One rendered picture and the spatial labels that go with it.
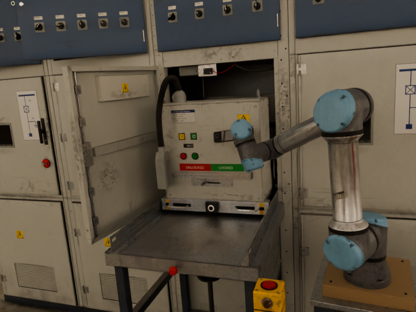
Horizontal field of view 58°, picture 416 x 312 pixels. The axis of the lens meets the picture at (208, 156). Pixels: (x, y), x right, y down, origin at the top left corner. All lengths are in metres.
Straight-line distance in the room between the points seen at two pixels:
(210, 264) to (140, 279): 1.10
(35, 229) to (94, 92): 1.33
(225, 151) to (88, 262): 1.28
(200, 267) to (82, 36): 1.32
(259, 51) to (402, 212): 1.01
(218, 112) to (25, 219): 1.62
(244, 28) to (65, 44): 0.92
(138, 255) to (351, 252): 0.78
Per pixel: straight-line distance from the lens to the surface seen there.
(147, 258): 1.50
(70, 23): 2.14
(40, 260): 2.86
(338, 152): 1.14
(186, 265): 1.44
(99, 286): 2.64
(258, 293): 1.12
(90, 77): 1.70
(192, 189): 1.83
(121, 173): 1.83
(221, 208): 1.80
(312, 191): 1.91
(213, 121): 1.72
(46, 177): 2.57
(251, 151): 1.35
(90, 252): 2.56
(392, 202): 1.94
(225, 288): 2.26
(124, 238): 1.63
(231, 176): 1.70
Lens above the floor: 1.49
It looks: 12 degrees down
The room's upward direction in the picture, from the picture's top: 4 degrees counter-clockwise
